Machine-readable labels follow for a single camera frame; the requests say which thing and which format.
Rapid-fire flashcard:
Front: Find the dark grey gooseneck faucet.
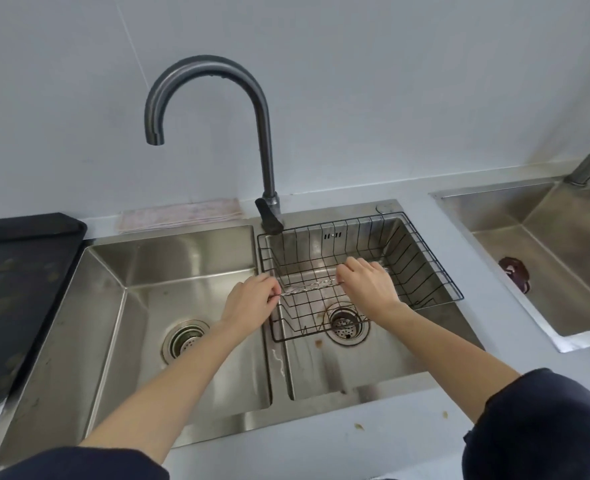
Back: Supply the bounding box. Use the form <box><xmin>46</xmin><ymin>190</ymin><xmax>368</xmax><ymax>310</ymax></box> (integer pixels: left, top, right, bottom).
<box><xmin>144</xmin><ymin>55</ymin><xmax>286</xmax><ymax>235</ymax></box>

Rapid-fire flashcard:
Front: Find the dark red drain stopper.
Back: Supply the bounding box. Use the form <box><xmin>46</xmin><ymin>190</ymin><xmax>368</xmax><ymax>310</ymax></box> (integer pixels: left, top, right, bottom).
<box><xmin>498</xmin><ymin>256</ymin><xmax>532</xmax><ymax>295</ymax></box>

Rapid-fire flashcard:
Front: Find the round steel drain strainer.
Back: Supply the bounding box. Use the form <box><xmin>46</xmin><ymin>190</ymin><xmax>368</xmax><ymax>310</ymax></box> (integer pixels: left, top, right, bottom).
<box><xmin>161</xmin><ymin>319</ymin><xmax>211</xmax><ymax>365</ymax></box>
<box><xmin>323</xmin><ymin>303</ymin><xmax>372</xmax><ymax>347</ymax></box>

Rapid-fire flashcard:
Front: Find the twisted bar spoon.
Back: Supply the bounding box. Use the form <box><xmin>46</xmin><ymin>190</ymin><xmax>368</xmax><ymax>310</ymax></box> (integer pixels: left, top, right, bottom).
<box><xmin>274</xmin><ymin>277</ymin><xmax>344</xmax><ymax>297</ymax></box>

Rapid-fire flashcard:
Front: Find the dark navy right sleeve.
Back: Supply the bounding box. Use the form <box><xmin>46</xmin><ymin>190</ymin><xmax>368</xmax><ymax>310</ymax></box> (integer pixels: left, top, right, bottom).
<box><xmin>460</xmin><ymin>367</ymin><xmax>590</xmax><ymax>480</ymax></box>

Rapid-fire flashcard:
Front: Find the person's left forearm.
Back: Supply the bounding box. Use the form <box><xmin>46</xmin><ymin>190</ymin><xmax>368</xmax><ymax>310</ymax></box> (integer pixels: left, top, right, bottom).
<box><xmin>80</xmin><ymin>319</ymin><xmax>248</xmax><ymax>463</ymax></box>

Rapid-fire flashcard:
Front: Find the person's left hand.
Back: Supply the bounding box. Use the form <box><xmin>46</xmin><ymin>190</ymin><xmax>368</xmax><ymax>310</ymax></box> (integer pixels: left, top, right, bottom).
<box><xmin>220</xmin><ymin>273</ymin><xmax>282</xmax><ymax>335</ymax></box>

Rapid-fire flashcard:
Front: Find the black plastic tray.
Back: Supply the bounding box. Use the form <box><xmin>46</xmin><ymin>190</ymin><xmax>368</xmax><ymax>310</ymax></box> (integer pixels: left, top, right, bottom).
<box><xmin>0</xmin><ymin>212</ymin><xmax>88</xmax><ymax>415</ymax></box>

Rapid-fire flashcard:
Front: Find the black wire drying basket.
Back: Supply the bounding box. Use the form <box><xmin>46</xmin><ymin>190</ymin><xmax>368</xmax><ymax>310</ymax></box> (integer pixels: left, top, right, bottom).
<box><xmin>256</xmin><ymin>211</ymin><xmax>465</xmax><ymax>343</ymax></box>

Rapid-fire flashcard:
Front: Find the stainless steel double sink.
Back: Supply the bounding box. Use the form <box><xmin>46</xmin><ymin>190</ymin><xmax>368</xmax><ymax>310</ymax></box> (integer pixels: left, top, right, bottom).
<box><xmin>0</xmin><ymin>198</ymin><xmax>486</xmax><ymax>468</ymax></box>

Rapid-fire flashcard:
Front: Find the pale pink folded cloth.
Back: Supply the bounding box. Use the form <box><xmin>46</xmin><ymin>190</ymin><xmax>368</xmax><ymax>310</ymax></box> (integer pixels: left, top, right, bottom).
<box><xmin>118</xmin><ymin>197</ymin><xmax>244</xmax><ymax>233</ymax></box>

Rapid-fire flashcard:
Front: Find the single stainless steel sink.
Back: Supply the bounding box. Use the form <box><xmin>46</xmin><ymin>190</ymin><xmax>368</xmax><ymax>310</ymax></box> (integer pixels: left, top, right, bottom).
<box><xmin>428</xmin><ymin>174</ymin><xmax>590</xmax><ymax>354</ymax></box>

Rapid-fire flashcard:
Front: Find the person's right forearm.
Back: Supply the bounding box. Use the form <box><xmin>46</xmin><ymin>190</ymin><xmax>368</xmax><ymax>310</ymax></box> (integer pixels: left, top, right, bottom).
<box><xmin>382</xmin><ymin>304</ymin><xmax>521</xmax><ymax>423</ymax></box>

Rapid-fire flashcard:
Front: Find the person's right hand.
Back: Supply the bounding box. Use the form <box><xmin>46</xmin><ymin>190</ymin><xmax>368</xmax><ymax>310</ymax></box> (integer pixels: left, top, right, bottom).
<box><xmin>336</xmin><ymin>256</ymin><xmax>410</xmax><ymax>328</ymax></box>

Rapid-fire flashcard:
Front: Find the dark navy left sleeve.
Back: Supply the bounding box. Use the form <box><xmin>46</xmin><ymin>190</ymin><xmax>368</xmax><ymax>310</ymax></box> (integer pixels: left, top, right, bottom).
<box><xmin>0</xmin><ymin>447</ymin><xmax>171</xmax><ymax>480</ymax></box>

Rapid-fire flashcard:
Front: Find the dark navy sleeve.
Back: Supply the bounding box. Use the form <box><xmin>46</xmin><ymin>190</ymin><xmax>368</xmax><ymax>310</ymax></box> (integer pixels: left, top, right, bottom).
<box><xmin>0</xmin><ymin>447</ymin><xmax>171</xmax><ymax>480</ymax></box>
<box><xmin>460</xmin><ymin>367</ymin><xmax>590</xmax><ymax>480</ymax></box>

